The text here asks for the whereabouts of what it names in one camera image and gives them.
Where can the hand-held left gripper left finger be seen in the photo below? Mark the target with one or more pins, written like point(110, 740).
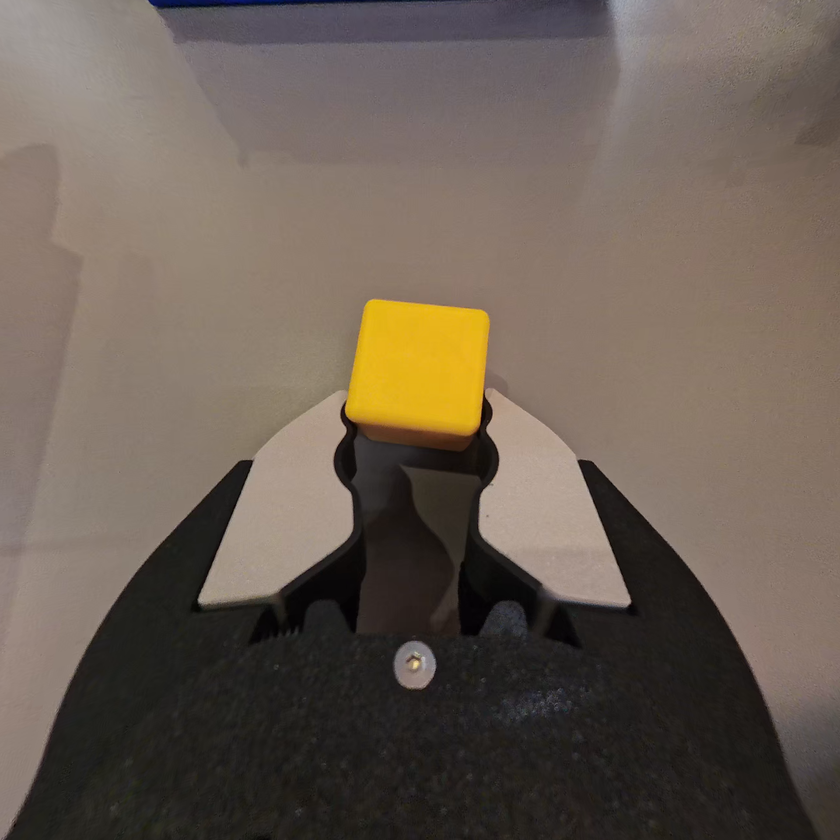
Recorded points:
point(282, 518)

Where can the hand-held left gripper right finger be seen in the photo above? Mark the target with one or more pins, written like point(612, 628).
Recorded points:
point(551, 518)

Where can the yellow cube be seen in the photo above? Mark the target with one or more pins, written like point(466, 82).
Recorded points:
point(417, 367)

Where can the blue plastic bin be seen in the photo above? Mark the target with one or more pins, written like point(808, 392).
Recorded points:
point(394, 3)

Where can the grey desk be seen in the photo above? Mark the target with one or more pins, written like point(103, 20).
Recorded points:
point(197, 262)

